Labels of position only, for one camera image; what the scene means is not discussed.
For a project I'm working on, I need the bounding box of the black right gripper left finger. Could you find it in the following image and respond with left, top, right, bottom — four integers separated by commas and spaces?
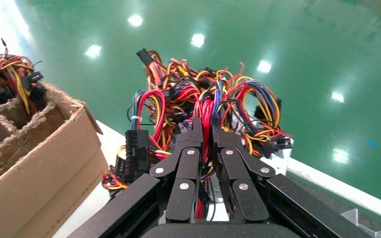
149, 117, 204, 224

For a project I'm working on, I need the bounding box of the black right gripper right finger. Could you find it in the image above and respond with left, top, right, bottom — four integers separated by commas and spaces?
211, 119, 277, 224

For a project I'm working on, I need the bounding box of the large coloured wire bundle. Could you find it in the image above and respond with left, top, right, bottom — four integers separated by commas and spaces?
102, 48, 293, 221

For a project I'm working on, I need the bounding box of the worn cardboard divider box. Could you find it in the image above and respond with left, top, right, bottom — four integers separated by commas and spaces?
0, 80, 109, 238

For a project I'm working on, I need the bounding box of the clear acrylic piece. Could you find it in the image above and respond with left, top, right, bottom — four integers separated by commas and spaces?
341, 208, 381, 238

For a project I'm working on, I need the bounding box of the long white pipe rail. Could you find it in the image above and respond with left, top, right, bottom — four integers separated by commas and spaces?
287, 157, 381, 226

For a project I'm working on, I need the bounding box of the coloured wire bundle in carton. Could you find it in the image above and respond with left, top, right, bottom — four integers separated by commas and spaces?
0, 38, 47, 116

